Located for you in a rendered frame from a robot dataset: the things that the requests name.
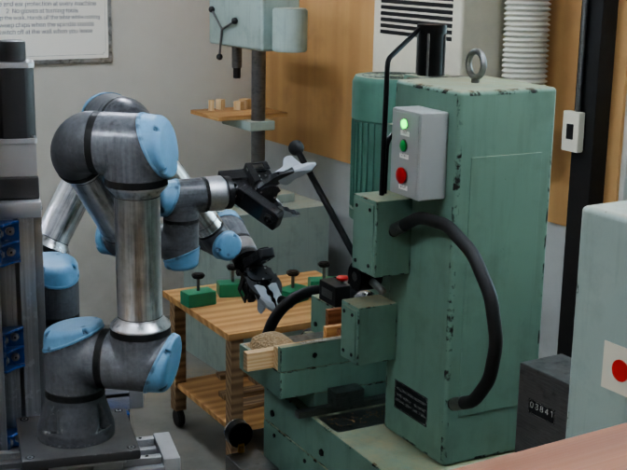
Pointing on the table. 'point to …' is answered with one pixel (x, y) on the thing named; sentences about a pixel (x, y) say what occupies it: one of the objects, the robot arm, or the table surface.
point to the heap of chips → (268, 340)
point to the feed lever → (359, 281)
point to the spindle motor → (369, 130)
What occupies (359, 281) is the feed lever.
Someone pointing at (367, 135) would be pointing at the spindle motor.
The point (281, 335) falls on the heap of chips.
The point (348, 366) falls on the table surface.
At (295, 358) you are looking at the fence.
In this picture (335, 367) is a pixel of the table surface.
